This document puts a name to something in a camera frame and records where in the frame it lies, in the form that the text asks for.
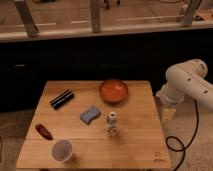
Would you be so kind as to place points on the right metal frame post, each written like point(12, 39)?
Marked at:
point(188, 12)

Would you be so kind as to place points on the orange bowl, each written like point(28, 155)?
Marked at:
point(113, 90)

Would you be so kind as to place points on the clear plastic cup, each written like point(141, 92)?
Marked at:
point(62, 151)

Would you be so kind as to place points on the blue sponge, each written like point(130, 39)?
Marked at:
point(89, 115)

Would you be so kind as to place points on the black striped rectangular case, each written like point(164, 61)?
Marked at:
point(62, 99)

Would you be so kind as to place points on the middle metal frame post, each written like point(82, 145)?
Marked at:
point(95, 16)

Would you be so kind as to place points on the wooden table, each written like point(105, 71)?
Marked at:
point(138, 144)

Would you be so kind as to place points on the left metal frame post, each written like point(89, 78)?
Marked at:
point(26, 17)

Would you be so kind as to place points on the metal frame post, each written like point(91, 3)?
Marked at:
point(188, 12)
point(95, 16)
point(26, 17)

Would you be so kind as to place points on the dark red oblong object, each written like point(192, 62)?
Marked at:
point(43, 132)

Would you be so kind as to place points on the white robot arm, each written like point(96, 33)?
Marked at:
point(187, 79)

